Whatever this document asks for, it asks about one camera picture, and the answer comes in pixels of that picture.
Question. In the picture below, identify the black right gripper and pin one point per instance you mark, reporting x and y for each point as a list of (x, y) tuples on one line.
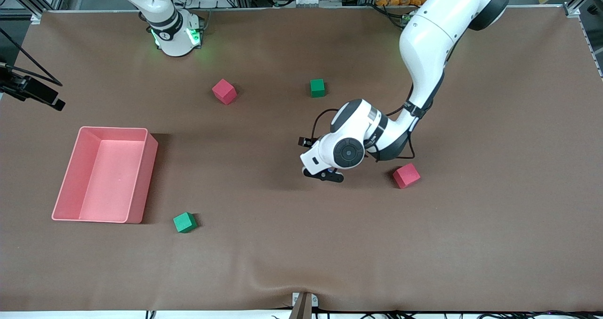
[(4, 77)]

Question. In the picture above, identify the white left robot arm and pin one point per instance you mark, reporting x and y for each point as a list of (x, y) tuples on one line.
[(428, 41)]

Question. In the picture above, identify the pink plastic bin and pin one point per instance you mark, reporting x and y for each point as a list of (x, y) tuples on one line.
[(103, 182)]

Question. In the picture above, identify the pink foam cube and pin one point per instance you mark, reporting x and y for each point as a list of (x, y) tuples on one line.
[(406, 175), (224, 91)]

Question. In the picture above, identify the green foam cube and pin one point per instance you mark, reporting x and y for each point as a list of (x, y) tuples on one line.
[(184, 223), (317, 88)]

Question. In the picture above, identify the white terminal block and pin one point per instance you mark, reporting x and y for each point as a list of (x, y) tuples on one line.
[(294, 1)]

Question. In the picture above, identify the brown table cover mat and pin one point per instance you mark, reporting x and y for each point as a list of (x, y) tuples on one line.
[(301, 243)]

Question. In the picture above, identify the grey metal mount bracket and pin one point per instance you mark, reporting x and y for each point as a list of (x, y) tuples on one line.
[(302, 305)]

